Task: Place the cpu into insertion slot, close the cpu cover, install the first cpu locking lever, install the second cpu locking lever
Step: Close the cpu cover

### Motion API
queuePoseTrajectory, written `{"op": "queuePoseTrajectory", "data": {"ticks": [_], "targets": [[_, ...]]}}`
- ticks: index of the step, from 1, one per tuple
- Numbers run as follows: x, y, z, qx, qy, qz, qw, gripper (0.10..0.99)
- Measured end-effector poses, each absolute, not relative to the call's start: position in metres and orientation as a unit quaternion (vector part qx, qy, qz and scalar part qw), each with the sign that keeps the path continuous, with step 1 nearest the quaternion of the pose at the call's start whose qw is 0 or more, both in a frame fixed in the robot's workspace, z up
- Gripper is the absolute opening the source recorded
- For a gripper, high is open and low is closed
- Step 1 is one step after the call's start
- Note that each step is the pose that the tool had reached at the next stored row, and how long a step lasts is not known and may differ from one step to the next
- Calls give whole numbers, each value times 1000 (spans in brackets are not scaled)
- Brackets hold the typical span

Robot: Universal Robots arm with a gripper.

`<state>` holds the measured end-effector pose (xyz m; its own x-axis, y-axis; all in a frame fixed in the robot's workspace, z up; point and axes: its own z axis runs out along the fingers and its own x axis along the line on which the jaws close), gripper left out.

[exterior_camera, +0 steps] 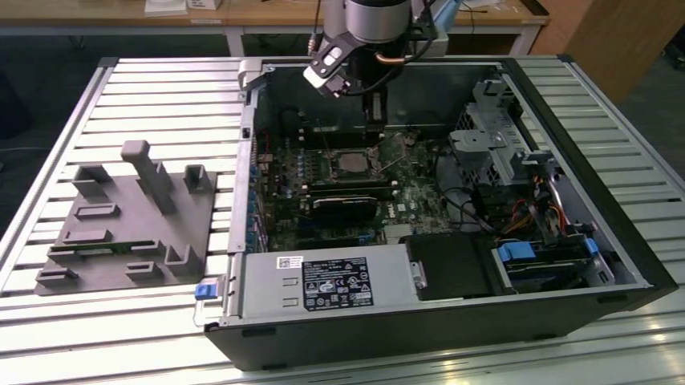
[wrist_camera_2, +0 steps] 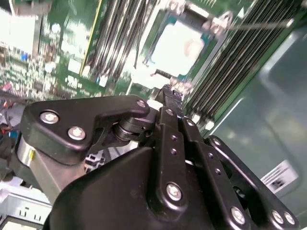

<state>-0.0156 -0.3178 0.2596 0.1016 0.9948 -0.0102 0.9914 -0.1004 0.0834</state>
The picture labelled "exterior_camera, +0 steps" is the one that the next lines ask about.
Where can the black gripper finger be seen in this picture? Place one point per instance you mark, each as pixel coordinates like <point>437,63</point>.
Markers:
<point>383,112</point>
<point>371,112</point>

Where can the silver CPU plate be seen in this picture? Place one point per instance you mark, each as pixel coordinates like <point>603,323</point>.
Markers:
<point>352,161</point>

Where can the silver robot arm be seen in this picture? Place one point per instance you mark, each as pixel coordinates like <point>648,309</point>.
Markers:
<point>375,20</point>

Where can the CPU socket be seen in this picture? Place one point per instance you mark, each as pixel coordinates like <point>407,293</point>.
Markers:
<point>351,175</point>

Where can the gray metal drive cage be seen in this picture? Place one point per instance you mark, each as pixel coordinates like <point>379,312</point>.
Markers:
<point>481,120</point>

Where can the green RAM stick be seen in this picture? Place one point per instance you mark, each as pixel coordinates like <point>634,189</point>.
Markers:
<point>348,187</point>

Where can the green motherboard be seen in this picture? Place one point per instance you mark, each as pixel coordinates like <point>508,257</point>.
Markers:
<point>417,200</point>

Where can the black graphics card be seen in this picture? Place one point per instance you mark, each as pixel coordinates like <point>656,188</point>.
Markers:
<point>343,208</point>

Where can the small silver heatsink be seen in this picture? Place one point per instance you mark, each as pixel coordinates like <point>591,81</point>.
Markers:
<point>400,232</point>

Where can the white box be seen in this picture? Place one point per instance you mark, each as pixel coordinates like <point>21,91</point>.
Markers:
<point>166,8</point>
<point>204,4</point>

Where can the black plastic shroud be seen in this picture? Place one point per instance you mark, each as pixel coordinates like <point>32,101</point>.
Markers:
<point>455,264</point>

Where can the blue disk carrier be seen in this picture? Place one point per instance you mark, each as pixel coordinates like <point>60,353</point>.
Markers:
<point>514,252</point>

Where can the wooden cabinet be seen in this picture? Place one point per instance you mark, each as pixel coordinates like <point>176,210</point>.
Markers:
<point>616,40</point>

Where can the silver power supply unit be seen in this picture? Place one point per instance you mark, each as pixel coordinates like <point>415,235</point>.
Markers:
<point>268,288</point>

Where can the blue plastic clip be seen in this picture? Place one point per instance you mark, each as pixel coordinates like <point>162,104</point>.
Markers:
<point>591,246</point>

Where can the gray parts rack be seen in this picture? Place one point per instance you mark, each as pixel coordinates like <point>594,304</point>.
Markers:
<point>134,224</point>

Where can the blue case latch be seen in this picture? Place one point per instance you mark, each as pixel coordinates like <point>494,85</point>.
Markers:
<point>206,290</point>

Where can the black office chair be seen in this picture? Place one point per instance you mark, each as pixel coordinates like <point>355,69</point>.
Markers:
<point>676,52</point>

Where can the wooden desk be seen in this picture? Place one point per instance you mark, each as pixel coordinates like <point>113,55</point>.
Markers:
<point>81,16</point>

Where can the black PC case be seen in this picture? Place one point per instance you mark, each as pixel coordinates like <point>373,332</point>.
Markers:
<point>375,345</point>

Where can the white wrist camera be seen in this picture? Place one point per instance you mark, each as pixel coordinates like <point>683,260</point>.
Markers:
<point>328,78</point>

